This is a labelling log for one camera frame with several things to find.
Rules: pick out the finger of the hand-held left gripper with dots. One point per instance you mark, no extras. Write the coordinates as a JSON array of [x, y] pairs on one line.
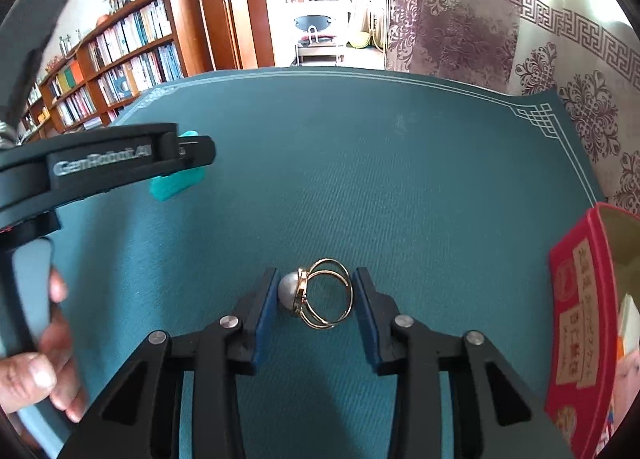
[[197, 151]]

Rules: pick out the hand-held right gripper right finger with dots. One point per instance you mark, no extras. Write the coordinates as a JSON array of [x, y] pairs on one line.
[[367, 324]]

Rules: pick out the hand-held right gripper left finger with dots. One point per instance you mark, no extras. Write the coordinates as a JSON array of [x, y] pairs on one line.
[[265, 319]]

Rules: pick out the teal plastic box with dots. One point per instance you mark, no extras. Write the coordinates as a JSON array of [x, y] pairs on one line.
[[172, 186]]

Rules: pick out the red tin box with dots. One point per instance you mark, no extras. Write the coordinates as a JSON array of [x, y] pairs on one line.
[[575, 319]]

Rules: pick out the person's left hand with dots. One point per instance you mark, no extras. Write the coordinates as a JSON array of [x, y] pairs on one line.
[[30, 374]]

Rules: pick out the wooden bookshelf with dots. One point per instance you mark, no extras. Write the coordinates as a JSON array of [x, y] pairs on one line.
[[185, 29]]

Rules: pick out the rows of books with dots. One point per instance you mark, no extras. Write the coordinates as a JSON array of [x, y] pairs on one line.
[[135, 39]]

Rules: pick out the teal desk mat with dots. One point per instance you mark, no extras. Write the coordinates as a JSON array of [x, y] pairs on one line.
[[350, 164]]

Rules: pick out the green basin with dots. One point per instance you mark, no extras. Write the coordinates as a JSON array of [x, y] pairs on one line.
[[359, 42]]

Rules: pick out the white purple patterned curtain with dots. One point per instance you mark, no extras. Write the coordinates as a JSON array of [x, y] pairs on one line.
[[475, 14]]

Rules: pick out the wooden door frame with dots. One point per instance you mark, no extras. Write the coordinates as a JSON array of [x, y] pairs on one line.
[[235, 4]]

